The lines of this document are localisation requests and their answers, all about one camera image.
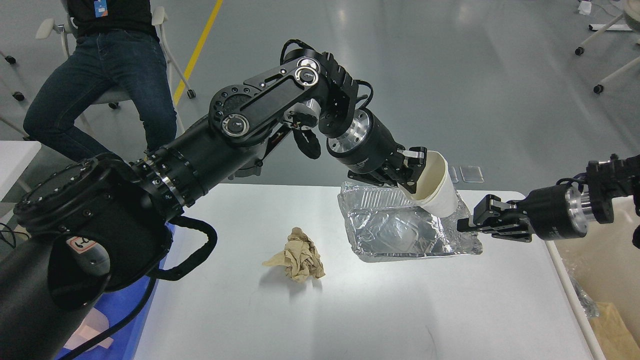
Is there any pink mug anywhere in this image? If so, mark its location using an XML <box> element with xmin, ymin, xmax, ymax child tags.
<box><xmin>62</xmin><ymin>308</ymin><xmax>110</xmax><ymax>350</ymax></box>

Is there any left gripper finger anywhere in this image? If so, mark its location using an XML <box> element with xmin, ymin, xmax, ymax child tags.
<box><xmin>370</xmin><ymin>167</ymin><xmax>421</xmax><ymax>195</ymax></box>
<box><xmin>392</xmin><ymin>146</ymin><xmax>428</xmax><ymax>176</ymax></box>

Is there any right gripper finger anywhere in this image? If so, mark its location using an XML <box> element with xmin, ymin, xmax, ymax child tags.
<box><xmin>457</xmin><ymin>194</ymin><xmax>528</xmax><ymax>233</ymax></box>
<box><xmin>487</xmin><ymin>228</ymin><xmax>532</xmax><ymax>243</ymax></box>

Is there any person in black clothes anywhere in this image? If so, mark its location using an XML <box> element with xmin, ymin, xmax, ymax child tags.
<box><xmin>22</xmin><ymin>0</ymin><xmax>178</xmax><ymax>163</ymax></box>

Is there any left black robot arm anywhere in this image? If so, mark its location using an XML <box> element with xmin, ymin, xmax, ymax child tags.
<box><xmin>0</xmin><ymin>39</ymin><xmax>427</xmax><ymax>360</ymax></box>

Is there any crumpled brown paper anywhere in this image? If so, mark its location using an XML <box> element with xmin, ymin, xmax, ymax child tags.
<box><xmin>262</xmin><ymin>227</ymin><xmax>326</xmax><ymax>284</ymax></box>

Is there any left floor plate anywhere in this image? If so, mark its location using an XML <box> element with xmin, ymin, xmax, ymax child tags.
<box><xmin>448</xmin><ymin>165</ymin><xmax>459</xmax><ymax>183</ymax></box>

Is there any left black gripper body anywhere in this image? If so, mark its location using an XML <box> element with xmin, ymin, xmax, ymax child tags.
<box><xmin>326</xmin><ymin>110</ymin><xmax>404</xmax><ymax>183</ymax></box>

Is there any blue plastic tray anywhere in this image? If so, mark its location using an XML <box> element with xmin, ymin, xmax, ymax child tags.
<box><xmin>55</xmin><ymin>222</ymin><xmax>176</xmax><ymax>360</ymax></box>

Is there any white paper cup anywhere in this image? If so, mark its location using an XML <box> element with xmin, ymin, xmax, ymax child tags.
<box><xmin>402</xmin><ymin>150</ymin><xmax>458</xmax><ymax>218</ymax></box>

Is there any white side table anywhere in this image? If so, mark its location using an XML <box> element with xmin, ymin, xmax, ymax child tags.
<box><xmin>0</xmin><ymin>140</ymin><xmax>42</xmax><ymax>199</ymax></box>

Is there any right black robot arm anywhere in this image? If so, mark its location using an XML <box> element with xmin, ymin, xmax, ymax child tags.
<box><xmin>456</xmin><ymin>153</ymin><xmax>640</xmax><ymax>243</ymax></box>

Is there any white wheeled furniture base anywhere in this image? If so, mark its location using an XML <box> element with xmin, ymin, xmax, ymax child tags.
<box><xmin>574</xmin><ymin>0</ymin><xmax>640</xmax><ymax>96</ymax></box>

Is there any floor plate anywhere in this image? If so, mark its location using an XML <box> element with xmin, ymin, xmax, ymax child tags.
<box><xmin>458</xmin><ymin>165</ymin><xmax>485</xmax><ymax>183</ymax></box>
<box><xmin>448</xmin><ymin>165</ymin><xmax>459</xmax><ymax>183</ymax></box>

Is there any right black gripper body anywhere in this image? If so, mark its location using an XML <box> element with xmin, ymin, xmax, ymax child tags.
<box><xmin>519</xmin><ymin>182</ymin><xmax>596</xmax><ymax>240</ymax></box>

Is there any aluminium foil tray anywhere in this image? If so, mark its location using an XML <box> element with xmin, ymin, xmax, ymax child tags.
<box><xmin>337</xmin><ymin>181</ymin><xmax>483</xmax><ymax>264</ymax></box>

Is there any white plastic bin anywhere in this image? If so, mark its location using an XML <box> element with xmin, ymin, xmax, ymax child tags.
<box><xmin>545</xmin><ymin>197</ymin><xmax>640</xmax><ymax>360</ymax></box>

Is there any right floor plate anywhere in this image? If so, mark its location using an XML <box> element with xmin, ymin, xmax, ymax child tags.
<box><xmin>458</xmin><ymin>165</ymin><xmax>485</xmax><ymax>183</ymax></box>

